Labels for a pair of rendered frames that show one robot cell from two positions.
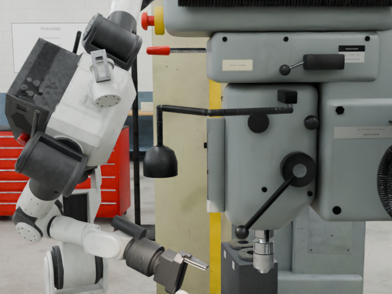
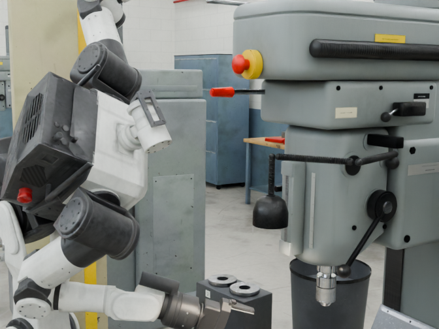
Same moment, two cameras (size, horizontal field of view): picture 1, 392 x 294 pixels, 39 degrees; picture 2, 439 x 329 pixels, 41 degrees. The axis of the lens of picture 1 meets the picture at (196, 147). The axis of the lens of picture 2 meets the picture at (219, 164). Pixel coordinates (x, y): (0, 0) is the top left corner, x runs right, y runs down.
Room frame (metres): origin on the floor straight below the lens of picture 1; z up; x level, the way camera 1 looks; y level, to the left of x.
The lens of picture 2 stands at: (0.18, 0.74, 1.74)
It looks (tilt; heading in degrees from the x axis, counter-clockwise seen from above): 9 degrees down; 330
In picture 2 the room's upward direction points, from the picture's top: 1 degrees clockwise
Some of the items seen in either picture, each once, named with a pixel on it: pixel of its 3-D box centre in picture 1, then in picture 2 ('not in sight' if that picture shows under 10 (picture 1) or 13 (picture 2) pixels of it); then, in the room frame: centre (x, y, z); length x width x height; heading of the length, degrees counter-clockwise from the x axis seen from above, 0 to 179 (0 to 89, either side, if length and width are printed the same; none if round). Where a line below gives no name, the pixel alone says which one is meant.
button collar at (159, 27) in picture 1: (159, 20); (251, 64); (1.21, 0.08, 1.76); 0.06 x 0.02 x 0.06; 2
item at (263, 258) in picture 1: (263, 255); (325, 289); (1.21, -0.15, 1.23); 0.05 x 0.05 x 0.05
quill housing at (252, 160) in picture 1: (266, 153); (331, 192); (1.21, -0.16, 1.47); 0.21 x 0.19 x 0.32; 2
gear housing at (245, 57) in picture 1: (285, 58); (347, 101); (1.21, -0.20, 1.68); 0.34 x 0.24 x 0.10; 92
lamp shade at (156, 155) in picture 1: (160, 160); (270, 209); (1.12, 0.07, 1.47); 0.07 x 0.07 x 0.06
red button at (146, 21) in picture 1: (148, 20); (241, 64); (1.20, 0.10, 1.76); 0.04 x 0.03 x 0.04; 2
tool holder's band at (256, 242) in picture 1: (263, 242); (326, 276); (1.21, -0.15, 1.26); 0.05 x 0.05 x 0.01
